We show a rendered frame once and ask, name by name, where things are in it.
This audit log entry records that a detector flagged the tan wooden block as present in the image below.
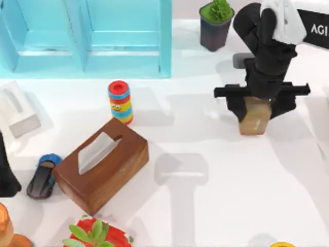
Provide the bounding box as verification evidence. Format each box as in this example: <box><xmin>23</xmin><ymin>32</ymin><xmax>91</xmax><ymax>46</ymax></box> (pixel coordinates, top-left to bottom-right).
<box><xmin>238</xmin><ymin>96</ymin><xmax>272</xmax><ymax>136</ymax></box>

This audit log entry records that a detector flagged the pale grey rounded box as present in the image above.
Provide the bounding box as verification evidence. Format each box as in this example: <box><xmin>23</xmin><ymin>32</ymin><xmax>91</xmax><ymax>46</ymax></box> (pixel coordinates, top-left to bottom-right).
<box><xmin>232</xmin><ymin>53</ymin><xmax>254</xmax><ymax>69</ymax></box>

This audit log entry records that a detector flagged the dark pot with green plant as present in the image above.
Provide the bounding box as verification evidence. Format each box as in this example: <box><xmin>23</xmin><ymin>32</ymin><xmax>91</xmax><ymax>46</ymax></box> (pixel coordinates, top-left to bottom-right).
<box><xmin>199</xmin><ymin>0</ymin><xmax>235</xmax><ymax>52</ymax></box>

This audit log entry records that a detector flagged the striped can with red lid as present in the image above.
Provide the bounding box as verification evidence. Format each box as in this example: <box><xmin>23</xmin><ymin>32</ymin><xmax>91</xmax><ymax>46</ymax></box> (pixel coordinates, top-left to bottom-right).
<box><xmin>107</xmin><ymin>80</ymin><xmax>134</xmax><ymax>125</ymax></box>

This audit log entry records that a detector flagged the light blue rack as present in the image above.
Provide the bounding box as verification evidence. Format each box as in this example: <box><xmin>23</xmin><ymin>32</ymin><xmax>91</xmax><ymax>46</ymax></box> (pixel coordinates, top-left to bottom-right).
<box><xmin>0</xmin><ymin>0</ymin><xmax>172</xmax><ymax>79</ymax></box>

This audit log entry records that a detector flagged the yellow round object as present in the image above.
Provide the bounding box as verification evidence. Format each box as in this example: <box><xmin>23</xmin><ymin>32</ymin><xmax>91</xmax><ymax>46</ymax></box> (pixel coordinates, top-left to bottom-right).
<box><xmin>269</xmin><ymin>241</ymin><xmax>297</xmax><ymax>247</ymax></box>

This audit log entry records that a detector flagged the brown wooden tissue box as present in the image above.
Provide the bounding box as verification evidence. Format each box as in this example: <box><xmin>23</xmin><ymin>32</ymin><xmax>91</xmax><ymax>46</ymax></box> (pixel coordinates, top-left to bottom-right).
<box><xmin>52</xmin><ymin>117</ymin><xmax>150</xmax><ymax>216</ymax></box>

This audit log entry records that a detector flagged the grey tissue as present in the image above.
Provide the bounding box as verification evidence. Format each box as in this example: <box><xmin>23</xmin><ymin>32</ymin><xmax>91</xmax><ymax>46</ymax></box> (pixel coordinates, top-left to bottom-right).
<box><xmin>78</xmin><ymin>131</ymin><xmax>123</xmax><ymax>176</ymax></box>

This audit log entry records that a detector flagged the red pot with green succulent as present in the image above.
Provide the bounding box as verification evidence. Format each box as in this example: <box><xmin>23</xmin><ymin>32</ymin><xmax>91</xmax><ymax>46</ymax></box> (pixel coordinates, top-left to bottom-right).
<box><xmin>62</xmin><ymin>215</ymin><xmax>135</xmax><ymax>247</ymax></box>

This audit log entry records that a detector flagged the blue and black toy car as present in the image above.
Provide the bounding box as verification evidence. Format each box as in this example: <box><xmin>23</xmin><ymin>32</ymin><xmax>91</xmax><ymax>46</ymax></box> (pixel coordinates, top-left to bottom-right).
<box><xmin>26</xmin><ymin>153</ymin><xmax>63</xmax><ymax>200</ymax></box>

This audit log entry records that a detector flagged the white tissue box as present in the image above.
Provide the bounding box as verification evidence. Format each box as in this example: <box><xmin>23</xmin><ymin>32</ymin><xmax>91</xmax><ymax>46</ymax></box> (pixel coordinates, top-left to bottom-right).
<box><xmin>0</xmin><ymin>80</ymin><xmax>42</xmax><ymax>139</ymax></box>

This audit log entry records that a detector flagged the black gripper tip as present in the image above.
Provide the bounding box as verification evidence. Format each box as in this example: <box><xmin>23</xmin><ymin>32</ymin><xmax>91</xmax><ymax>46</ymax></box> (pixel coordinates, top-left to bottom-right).
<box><xmin>0</xmin><ymin>131</ymin><xmax>22</xmax><ymax>199</ymax></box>

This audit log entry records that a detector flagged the orange rounded object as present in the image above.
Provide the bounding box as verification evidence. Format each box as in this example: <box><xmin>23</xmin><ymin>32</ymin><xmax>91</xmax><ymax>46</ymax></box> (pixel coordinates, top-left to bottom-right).
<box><xmin>0</xmin><ymin>202</ymin><xmax>33</xmax><ymax>247</ymax></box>

